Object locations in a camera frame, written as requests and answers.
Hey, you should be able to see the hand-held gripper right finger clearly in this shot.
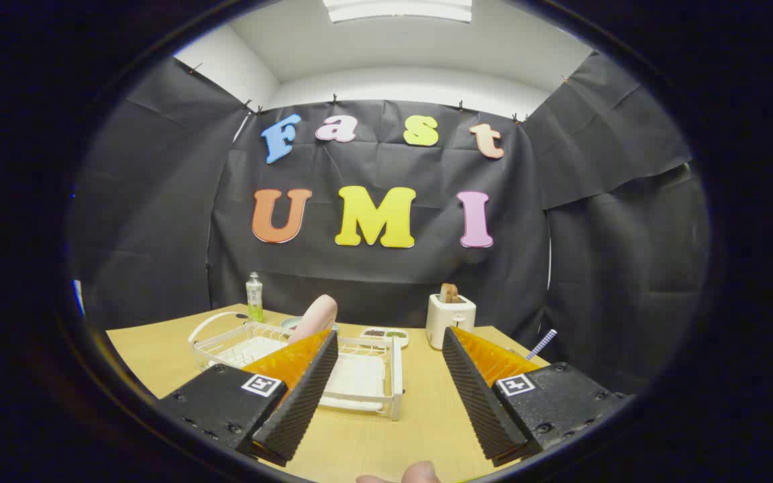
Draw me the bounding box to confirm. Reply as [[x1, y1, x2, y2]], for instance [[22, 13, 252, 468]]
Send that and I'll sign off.
[[442, 326, 633, 468]]

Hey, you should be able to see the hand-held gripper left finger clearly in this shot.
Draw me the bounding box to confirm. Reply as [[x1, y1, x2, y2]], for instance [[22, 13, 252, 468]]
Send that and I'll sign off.
[[156, 329, 340, 468]]

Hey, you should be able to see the pink plate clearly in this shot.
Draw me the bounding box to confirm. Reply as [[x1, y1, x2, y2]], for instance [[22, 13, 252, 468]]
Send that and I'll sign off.
[[288, 294, 338, 344]]

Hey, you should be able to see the blue checkered handle spoon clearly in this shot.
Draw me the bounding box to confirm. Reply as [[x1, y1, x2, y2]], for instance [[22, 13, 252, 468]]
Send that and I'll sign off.
[[526, 329, 558, 361]]

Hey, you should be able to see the light green plate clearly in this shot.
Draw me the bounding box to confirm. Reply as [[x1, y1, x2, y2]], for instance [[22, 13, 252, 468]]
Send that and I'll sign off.
[[280, 317, 339, 333]]

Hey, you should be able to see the white divided dish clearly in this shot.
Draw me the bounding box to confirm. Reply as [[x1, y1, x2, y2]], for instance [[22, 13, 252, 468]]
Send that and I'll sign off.
[[360, 326, 409, 349]]

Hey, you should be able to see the white drip tray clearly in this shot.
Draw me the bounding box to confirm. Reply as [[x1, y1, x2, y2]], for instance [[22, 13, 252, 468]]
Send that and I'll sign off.
[[215, 335, 387, 411]]

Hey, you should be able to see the white toaster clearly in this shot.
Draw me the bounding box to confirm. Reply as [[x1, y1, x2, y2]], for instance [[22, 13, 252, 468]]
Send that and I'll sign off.
[[425, 293, 477, 351]]

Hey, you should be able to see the green drink bottle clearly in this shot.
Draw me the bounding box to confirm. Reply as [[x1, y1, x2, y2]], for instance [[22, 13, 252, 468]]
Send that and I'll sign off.
[[246, 272, 264, 323]]

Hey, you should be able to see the black backdrop cloth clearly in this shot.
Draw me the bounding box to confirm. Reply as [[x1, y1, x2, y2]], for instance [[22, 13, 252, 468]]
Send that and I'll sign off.
[[68, 52, 713, 396]]

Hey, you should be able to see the white wire dish rack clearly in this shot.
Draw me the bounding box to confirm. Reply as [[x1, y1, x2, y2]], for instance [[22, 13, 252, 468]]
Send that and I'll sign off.
[[188, 312, 405, 421]]

